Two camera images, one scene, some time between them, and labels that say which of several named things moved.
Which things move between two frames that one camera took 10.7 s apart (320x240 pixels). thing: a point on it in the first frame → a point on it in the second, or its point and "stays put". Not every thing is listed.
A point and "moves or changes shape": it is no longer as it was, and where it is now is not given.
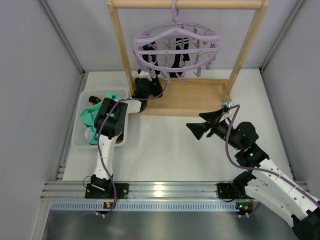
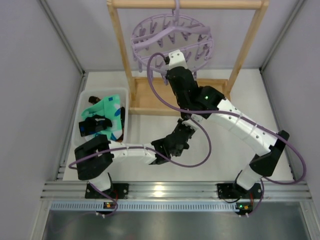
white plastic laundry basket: [79, 127] stays put
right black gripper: [212, 125] → [173, 75]
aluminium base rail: [140, 190] stays put
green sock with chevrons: [89, 115] stays put
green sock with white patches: [88, 116] moves or changes shape
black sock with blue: [151, 46] → [94, 123]
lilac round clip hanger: [171, 49] moves or changes shape
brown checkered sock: [94, 100] stays put
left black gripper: [152, 83] → [187, 125]
